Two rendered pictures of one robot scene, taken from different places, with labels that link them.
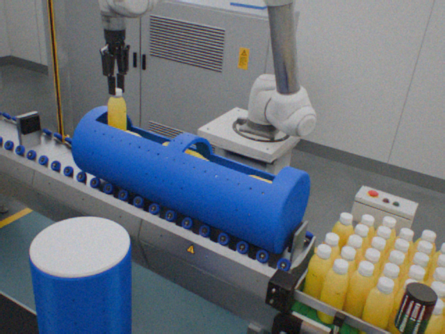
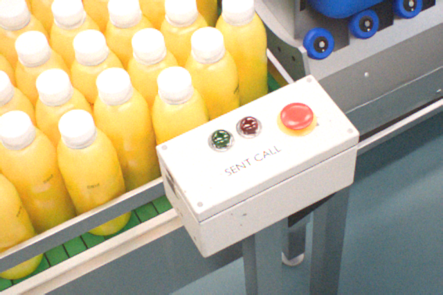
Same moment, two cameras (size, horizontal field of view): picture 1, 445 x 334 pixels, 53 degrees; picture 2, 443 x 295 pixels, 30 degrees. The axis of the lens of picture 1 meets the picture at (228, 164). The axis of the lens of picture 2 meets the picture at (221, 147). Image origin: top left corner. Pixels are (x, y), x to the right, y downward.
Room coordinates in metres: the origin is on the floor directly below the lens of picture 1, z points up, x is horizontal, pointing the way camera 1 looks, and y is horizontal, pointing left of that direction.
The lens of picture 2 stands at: (1.68, -1.02, 1.83)
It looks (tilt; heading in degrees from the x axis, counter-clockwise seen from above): 54 degrees down; 128
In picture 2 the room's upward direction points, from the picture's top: 6 degrees counter-clockwise
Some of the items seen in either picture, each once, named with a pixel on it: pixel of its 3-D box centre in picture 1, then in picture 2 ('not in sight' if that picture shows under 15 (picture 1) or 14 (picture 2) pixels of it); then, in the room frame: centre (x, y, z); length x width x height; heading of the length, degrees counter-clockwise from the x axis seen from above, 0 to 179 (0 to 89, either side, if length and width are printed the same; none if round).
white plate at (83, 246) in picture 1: (81, 244); not in sight; (1.04, 0.41, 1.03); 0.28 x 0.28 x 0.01
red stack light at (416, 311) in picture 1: (418, 302); not in sight; (0.72, -0.42, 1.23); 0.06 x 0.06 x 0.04
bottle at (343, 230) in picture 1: (340, 242); (241, 58); (1.24, -0.40, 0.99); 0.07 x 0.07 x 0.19
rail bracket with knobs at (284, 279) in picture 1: (282, 291); not in sight; (1.02, -0.20, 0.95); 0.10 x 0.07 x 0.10; 152
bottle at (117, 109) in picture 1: (117, 116); not in sight; (1.58, 0.44, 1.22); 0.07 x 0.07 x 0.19
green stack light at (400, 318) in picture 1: (411, 318); not in sight; (0.72, -0.42, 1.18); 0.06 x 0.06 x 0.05
